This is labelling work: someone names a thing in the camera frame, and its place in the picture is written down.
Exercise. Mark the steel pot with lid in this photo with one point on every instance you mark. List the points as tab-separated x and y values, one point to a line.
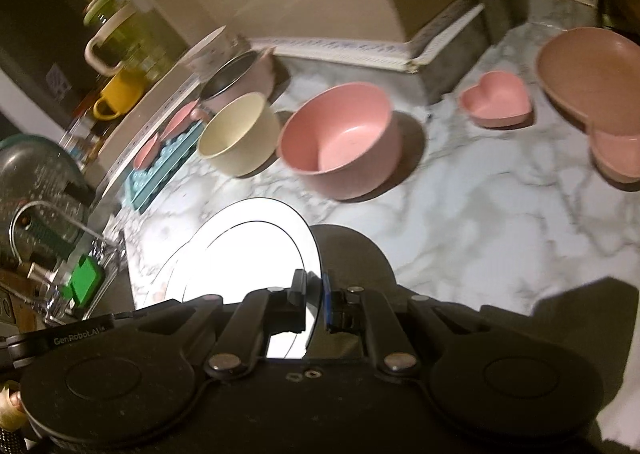
250	83

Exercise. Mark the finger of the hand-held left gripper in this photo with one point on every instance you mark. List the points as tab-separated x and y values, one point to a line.
80	335

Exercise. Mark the glass pot lid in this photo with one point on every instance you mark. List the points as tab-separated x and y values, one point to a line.
210	51

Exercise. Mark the white plate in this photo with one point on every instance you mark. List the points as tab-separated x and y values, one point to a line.
240	254

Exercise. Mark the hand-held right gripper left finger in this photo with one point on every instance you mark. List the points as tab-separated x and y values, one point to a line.
299	295

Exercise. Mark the glass pitcher with green lid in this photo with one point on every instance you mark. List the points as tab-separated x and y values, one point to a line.
112	28

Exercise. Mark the pink round bowl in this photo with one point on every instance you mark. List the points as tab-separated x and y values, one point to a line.
345	143

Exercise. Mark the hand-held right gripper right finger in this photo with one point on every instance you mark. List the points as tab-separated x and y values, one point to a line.
327	305

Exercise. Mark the yellow mug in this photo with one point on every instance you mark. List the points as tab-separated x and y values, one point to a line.
122	93

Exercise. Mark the small pink heart dish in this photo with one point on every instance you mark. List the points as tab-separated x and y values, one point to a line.
497	98

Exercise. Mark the cream bowl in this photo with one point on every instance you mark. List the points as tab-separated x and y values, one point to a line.
235	133

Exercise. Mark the teal tray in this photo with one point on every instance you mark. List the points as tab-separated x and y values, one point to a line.
160	173

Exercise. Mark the large pink heart plate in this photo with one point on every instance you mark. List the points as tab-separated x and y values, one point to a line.
585	68

